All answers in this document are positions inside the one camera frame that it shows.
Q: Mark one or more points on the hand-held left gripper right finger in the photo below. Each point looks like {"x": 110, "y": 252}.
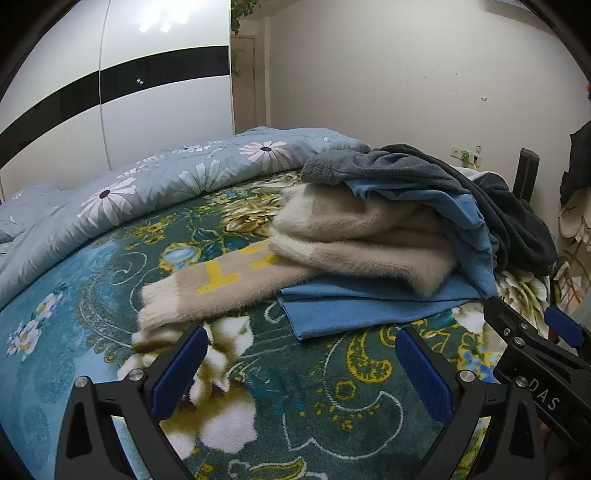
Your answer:
{"x": 422, "y": 378}

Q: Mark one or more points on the blue garment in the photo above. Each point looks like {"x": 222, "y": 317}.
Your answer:
{"x": 332, "y": 309}

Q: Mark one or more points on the dark grey fleece garment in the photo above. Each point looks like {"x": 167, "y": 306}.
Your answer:
{"x": 508, "y": 217}

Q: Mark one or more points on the green floral blanket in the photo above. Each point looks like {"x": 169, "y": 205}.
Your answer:
{"x": 300, "y": 392}

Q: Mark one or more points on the cream cloth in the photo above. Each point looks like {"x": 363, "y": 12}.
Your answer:
{"x": 575, "y": 221}

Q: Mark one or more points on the green hanging plant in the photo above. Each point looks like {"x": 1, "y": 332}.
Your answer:
{"x": 242, "y": 9}

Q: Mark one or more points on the blue floral duvet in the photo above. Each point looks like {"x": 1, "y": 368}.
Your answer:
{"x": 138, "y": 194}

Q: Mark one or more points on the beige fuzzy sweater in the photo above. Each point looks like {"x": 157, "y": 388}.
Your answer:
{"x": 360, "y": 230}

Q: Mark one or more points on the beige door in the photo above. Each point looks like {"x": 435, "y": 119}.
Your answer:
{"x": 249, "y": 92}

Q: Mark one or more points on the dark hanging garment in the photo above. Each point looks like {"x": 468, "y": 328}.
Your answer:
{"x": 577, "y": 161}

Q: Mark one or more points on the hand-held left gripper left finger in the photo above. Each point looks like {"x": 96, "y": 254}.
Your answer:
{"x": 180, "y": 374}

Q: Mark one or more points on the wall socket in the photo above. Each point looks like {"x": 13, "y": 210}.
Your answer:
{"x": 461, "y": 152}

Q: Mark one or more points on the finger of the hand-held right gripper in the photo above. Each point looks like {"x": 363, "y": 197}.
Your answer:
{"x": 505, "y": 318}
{"x": 561, "y": 325}

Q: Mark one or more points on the white wardrobe with black stripe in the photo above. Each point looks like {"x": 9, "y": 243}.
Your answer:
{"x": 161, "y": 115}

